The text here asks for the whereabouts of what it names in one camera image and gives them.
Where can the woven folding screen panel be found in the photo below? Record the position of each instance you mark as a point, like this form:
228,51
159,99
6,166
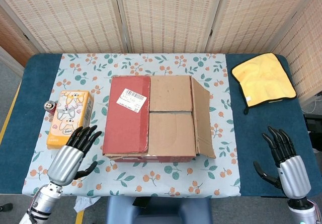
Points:
12,40
70,17
307,58
251,17
168,17

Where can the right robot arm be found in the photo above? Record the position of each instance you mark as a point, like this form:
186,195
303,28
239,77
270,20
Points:
304,212

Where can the black equipment case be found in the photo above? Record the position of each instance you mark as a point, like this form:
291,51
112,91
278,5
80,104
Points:
314,124

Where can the floral fruit print tablecloth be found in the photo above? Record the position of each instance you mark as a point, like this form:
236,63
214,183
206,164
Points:
151,178

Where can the yellow cloth with black trim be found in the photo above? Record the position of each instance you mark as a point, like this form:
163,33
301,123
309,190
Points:
264,80

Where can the crumpled white paper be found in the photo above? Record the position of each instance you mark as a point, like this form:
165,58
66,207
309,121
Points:
83,204

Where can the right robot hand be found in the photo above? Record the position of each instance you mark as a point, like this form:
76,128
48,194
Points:
294,176

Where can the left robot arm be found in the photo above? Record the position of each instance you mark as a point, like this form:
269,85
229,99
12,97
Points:
42,204

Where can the red soda can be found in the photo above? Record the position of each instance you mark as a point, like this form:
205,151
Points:
49,105

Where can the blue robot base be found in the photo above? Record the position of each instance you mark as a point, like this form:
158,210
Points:
161,214

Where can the orange cartoon dog tissue pack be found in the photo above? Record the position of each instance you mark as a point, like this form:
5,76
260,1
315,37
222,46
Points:
68,113

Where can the red cardboard box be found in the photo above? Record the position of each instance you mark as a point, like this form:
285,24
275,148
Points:
171,133

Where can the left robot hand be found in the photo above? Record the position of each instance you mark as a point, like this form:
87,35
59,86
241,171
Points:
65,164

